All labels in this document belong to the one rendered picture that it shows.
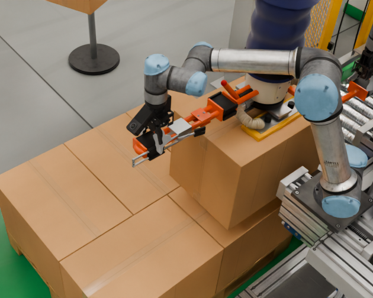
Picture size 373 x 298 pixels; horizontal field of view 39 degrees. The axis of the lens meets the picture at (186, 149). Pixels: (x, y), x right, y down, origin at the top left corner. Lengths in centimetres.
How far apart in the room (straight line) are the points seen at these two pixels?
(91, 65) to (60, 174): 167
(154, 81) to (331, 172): 61
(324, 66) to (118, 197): 134
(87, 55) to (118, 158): 172
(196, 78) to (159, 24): 316
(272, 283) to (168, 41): 248
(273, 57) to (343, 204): 51
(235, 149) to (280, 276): 91
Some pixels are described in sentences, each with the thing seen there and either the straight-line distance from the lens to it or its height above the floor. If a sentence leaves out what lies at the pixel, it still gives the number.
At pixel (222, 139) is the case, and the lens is 207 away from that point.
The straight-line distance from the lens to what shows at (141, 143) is 181.
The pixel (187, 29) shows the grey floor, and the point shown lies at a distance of 469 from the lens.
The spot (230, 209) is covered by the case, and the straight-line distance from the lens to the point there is 218.
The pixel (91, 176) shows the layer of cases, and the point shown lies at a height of 54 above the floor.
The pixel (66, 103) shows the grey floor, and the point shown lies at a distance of 389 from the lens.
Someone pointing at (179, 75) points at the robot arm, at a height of 153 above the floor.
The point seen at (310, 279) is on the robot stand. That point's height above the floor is 21.
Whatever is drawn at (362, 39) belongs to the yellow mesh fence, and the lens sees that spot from 384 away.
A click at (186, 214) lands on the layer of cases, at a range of 248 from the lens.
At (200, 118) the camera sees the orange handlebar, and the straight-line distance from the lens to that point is 194.
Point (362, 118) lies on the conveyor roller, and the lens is 320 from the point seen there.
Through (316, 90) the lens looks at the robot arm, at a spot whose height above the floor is 163.
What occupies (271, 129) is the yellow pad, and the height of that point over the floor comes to 109.
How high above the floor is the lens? 250
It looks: 45 degrees down
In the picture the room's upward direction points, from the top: 5 degrees clockwise
